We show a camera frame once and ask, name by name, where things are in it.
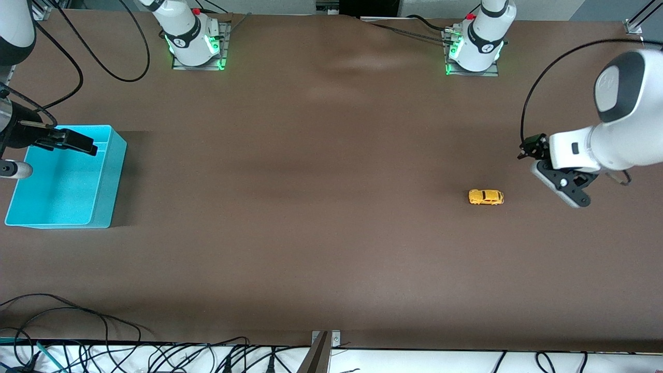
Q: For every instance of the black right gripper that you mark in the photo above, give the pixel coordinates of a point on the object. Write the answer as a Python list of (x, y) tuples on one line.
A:
[(22, 134)]

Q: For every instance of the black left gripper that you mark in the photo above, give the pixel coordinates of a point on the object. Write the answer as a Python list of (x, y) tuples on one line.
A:
[(535, 146)]

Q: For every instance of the yellow beetle toy car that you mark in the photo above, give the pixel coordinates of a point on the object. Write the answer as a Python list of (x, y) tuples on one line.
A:
[(486, 197)]

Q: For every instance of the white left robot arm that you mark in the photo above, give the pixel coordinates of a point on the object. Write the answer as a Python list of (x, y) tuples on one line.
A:
[(621, 134)]

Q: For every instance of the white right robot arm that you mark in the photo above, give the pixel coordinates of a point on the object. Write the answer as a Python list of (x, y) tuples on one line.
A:
[(186, 36)]

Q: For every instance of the turquoise plastic bin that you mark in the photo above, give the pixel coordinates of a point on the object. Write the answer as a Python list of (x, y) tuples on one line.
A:
[(62, 197)]

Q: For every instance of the grey equipment box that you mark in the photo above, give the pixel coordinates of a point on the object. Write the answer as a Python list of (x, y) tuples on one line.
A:
[(327, 5)]

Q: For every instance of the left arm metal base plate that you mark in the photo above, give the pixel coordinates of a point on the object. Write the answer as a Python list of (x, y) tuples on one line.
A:
[(474, 73)]

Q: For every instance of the aluminium profile post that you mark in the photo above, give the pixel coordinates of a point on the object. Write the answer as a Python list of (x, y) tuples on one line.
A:
[(41, 10), (634, 25)]

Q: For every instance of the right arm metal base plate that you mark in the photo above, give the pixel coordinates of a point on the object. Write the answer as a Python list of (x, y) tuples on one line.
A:
[(197, 67)]

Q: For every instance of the grey metal table bracket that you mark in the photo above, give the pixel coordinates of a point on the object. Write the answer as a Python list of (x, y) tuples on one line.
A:
[(321, 357)]

